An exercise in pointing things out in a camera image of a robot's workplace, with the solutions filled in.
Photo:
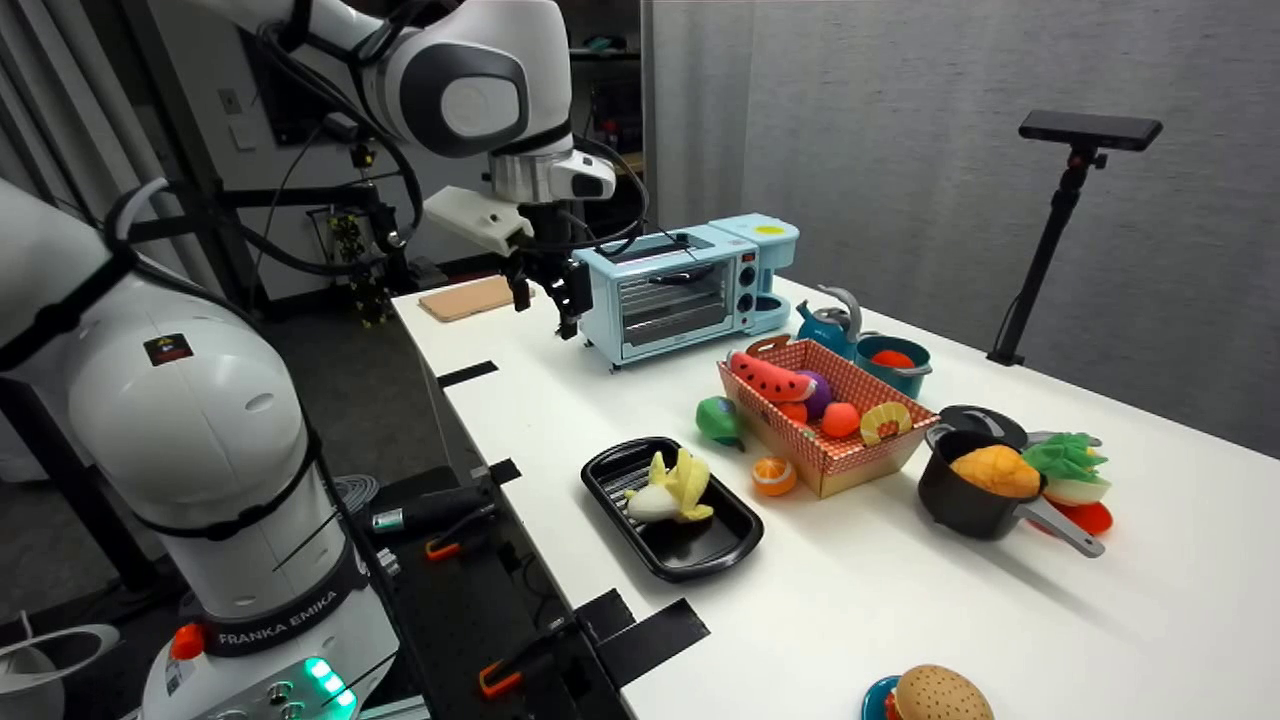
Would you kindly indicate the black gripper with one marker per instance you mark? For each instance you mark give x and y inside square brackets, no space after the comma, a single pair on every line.
[557,242]

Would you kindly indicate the watermelon slice plush toy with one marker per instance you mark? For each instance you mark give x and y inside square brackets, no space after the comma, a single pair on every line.
[768,377]

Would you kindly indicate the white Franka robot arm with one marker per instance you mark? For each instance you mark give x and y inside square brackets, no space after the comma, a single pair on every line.
[184,414]

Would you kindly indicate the light blue toaster oven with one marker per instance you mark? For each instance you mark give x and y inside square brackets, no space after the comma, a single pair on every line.
[682,286]

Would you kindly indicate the green fruit toy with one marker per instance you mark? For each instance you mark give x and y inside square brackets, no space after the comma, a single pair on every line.
[719,420]

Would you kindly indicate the yellow banana plush toy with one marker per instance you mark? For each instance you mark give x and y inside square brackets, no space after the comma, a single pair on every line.
[675,486]

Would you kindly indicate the teal toy kettle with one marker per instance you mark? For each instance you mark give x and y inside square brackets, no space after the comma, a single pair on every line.
[824,324]

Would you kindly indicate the purple eggplant toy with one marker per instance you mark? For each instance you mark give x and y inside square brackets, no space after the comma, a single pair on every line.
[818,394]

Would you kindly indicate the black oven tray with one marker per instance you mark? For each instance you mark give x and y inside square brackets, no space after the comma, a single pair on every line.
[694,545]

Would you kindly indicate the orange half toy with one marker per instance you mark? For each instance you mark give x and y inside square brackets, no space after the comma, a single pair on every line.
[774,477]

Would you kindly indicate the orange-red ball fruit toy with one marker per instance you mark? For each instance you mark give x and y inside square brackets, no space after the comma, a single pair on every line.
[839,420]

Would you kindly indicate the wooden crate of toy fruit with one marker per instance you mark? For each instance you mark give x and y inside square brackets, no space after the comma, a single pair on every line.
[824,463]

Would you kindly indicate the red tomato toy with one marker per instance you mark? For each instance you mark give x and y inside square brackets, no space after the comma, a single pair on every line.
[894,357]

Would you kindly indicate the peach half toy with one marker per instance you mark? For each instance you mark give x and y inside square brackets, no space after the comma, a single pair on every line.
[886,420]

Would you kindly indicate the teal toy pot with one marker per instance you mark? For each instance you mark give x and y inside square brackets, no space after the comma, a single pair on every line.
[903,377]

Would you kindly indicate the black toy pot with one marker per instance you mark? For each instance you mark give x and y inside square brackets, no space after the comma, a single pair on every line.
[963,508]

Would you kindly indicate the orange bread plush toy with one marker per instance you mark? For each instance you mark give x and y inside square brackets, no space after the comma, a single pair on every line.
[992,469]

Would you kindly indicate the green leafy vegetable plush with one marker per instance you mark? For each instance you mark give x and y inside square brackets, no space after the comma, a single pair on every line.
[1064,463]

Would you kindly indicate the burger toy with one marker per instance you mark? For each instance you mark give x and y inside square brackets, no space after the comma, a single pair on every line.
[940,699]

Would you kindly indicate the red plush toy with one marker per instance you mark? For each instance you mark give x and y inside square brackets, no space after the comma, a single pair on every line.
[1089,517]

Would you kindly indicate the tan wooden board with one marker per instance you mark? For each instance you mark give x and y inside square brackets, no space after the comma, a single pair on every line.
[464,297]

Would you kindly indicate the black teal hand tool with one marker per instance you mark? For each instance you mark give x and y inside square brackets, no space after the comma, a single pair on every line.
[427,505]

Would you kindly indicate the orange black clamp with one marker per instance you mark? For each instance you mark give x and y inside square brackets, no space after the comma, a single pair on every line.
[497,683]
[442,551]

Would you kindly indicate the teal small plate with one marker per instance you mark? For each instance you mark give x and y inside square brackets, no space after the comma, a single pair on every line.
[875,701]

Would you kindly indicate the white round dish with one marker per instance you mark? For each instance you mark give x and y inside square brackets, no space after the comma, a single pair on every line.
[23,685]

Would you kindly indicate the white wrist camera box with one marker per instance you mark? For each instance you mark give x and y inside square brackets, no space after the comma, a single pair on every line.
[475,218]

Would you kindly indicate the black camera on tripod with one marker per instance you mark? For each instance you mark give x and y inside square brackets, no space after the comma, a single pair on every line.
[362,267]

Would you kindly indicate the black wall monitor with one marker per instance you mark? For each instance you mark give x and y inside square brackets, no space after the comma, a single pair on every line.
[301,106]

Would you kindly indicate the black camera on stand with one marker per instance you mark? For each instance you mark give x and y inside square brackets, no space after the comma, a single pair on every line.
[1085,130]

